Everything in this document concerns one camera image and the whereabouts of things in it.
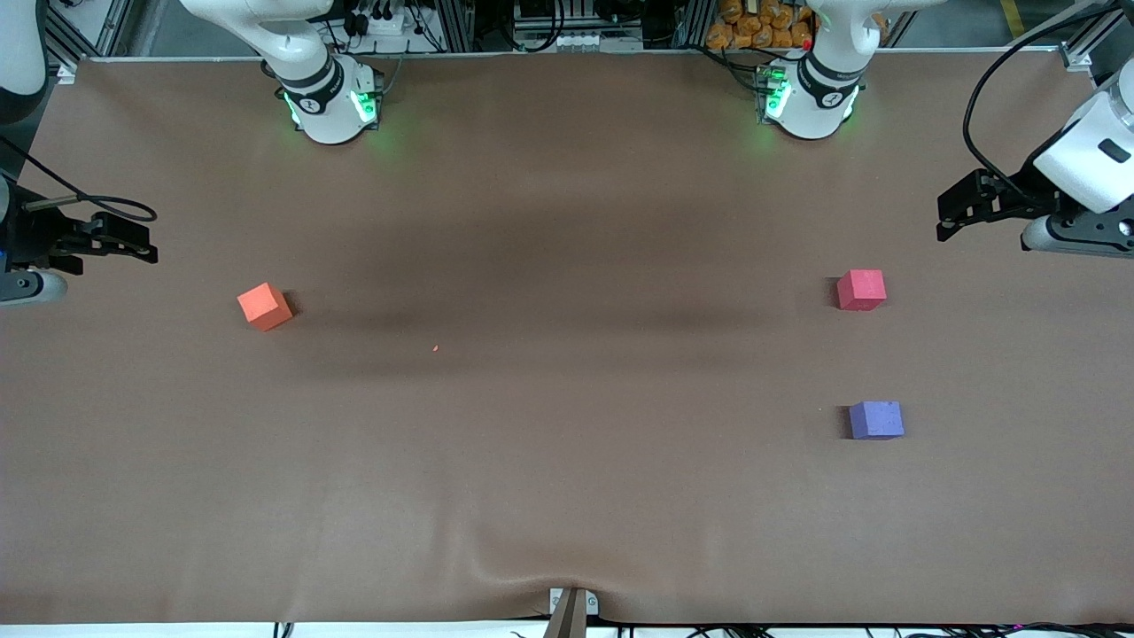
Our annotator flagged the orange foam cube block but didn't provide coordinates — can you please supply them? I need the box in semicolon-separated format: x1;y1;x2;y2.
237;283;294;332

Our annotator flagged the red foam cube block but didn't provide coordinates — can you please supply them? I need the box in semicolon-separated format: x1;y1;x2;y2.
836;269;887;312

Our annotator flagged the purple foam cube block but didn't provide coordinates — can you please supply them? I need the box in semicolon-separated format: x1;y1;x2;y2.
849;401;905;440

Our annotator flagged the bag of orange round items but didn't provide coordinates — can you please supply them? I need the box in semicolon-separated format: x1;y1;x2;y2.
706;0;889;51

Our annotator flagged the white power strip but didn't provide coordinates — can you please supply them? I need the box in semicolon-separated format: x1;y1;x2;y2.
350;7;410;36

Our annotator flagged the large table cover cloth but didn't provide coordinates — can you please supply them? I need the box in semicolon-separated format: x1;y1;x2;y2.
0;49;1134;626

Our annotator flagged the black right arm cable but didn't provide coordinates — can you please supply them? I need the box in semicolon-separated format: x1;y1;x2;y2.
0;133;159;222

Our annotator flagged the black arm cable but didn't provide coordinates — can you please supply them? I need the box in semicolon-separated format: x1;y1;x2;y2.
0;133;159;222
964;4;1134;209

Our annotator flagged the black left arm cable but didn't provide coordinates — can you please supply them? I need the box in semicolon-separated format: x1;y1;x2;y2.
964;4;1134;209

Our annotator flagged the aluminium frame profile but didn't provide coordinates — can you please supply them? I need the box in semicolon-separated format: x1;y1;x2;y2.
1059;0;1134;72
44;0;134;82

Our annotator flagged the aluminium frame post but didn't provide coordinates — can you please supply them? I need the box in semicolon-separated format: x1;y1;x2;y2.
439;0;479;52
678;0;718;50

